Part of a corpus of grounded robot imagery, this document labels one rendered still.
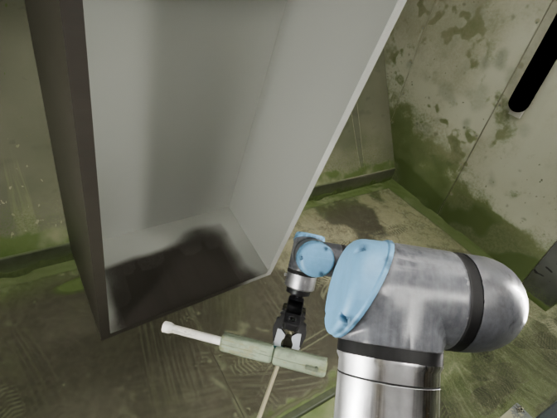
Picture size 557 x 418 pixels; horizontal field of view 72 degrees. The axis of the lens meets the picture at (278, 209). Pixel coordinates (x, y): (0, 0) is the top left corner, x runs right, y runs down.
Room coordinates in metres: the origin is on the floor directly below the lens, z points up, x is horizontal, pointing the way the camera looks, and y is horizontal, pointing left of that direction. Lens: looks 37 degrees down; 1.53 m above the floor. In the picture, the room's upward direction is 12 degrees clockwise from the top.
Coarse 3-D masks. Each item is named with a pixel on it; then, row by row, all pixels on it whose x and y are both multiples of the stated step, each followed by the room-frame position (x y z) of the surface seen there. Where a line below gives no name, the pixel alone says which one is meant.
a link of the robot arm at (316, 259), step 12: (312, 240) 0.79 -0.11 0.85; (300, 252) 0.73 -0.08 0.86; (312, 252) 0.72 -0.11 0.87; (324, 252) 0.73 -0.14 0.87; (336, 252) 0.74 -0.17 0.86; (300, 264) 0.70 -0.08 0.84; (312, 264) 0.71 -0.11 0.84; (324, 264) 0.71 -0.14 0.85; (336, 264) 0.72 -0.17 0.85; (312, 276) 0.69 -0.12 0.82
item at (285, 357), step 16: (192, 336) 0.64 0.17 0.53; (208, 336) 0.64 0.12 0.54; (224, 336) 0.64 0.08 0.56; (240, 336) 0.67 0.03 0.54; (288, 336) 0.76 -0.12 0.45; (240, 352) 0.61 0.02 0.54; (256, 352) 0.62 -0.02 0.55; (272, 352) 0.62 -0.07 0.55; (288, 352) 0.63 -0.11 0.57; (304, 352) 0.65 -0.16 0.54; (288, 368) 0.60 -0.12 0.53; (304, 368) 0.60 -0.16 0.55; (320, 368) 0.60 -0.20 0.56
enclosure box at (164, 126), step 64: (64, 0) 0.47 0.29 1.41; (128, 0) 0.87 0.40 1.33; (192, 0) 0.96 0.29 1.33; (256, 0) 1.07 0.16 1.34; (320, 0) 1.04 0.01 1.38; (384, 0) 0.89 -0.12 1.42; (64, 64) 0.49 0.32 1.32; (128, 64) 0.89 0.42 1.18; (192, 64) 1.00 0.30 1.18; (256, 64) 1.13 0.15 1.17; (320, 64) 1.00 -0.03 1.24; (64, 128) 0.58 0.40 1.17; (128, 128) 0.92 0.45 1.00; (192, 128) 1.05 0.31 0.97; (256, 128) 1.17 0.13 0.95; (320, 128) 0.96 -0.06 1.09; (64, 192) 0.74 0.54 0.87; (128, 192) 0.96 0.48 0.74; (192, 192) 1.12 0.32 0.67; (256, 192) 1.13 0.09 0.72; (128, 256) 0.90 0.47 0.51; (192, 256) 0.98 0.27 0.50; (256, 256) 1.06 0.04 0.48; (128, 320) 0.69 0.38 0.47
